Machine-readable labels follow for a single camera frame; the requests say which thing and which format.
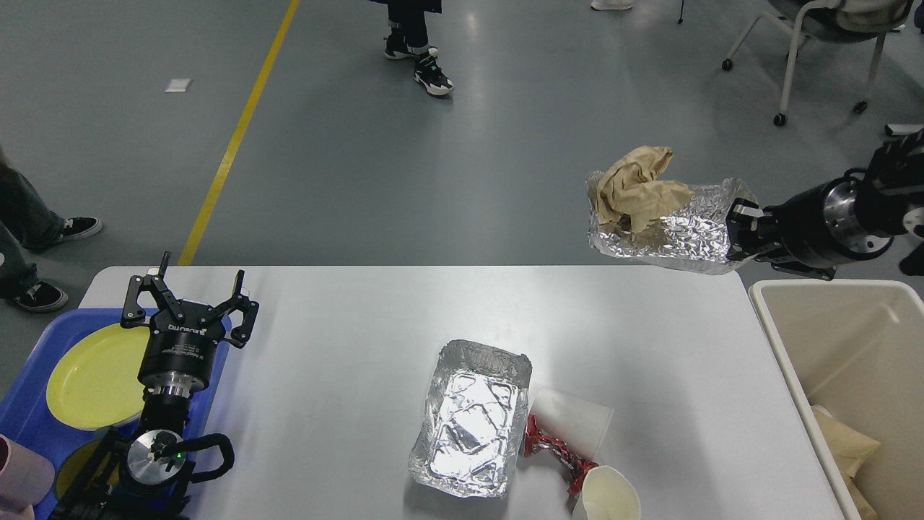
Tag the blue plastic tray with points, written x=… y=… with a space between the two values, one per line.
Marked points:
x=25 y=416

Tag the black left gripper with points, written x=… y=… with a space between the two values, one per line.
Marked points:
x=180 y=354

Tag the aluminium foil tray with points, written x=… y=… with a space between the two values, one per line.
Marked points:
x=475 y=417

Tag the brown paper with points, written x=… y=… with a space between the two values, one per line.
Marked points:
x=630 y=194

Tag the yellow plastic plate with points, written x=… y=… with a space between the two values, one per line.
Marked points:
x=94 y=384

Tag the person in black coat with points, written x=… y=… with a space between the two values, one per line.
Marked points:
x=409 y=39

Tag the pink mug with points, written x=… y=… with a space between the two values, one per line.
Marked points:
x=26 y=479

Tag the white floor label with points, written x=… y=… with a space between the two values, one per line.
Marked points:
x=178 y=85

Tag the foil sheet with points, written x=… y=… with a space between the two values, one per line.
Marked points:
x=693 y=238

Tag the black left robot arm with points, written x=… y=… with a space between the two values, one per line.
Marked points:
x=146 y=474

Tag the white rolling chair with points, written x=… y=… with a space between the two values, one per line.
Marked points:
x=836 y=22

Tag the red snack wrapper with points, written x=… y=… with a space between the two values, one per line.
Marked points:
x=536 y=439

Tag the beige plastic bin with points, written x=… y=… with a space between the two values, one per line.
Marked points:
x=854 y=347

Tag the brown paper bag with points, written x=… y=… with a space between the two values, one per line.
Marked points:
x=850 y=449

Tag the upright white paper cup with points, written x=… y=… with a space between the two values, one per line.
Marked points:
x=606 y=494

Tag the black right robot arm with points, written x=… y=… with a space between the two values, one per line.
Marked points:
x=891 y=186

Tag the lying white paper cup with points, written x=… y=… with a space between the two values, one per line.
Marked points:
x=583 y=425

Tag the metal bar on floor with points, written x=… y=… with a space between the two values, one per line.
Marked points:
x=902 y=129

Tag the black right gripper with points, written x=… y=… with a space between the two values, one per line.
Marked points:
x=810 y=235

